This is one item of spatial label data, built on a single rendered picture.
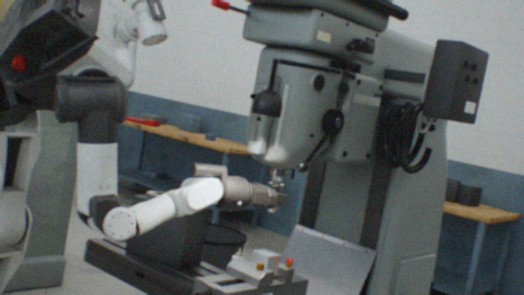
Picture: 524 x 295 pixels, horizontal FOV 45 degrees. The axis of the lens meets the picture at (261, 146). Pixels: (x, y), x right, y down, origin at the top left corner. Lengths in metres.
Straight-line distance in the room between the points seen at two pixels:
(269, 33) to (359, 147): 0.44
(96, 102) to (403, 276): 1.16
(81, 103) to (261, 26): 0.53
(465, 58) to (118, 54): 0.90
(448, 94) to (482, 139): 4.22
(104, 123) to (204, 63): 6.51
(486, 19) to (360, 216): 4.24
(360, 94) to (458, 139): 4.26
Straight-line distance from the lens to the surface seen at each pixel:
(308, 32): 1.60
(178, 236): 1.98
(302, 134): 1.66
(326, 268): 2.07
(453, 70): 1.75
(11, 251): 1.95
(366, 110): 1.86
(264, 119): 1.65
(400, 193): 2.02
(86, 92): 1.46
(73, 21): 1.51
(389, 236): 2.03
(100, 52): 1.54
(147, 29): 1.56
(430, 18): 6.32
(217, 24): 7.90
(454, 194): 5.47
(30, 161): 1.87
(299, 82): 1.65
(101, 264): 2.16
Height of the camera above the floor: 1.50
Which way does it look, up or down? 5 degrees down
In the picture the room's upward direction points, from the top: 10 degrees clockwise
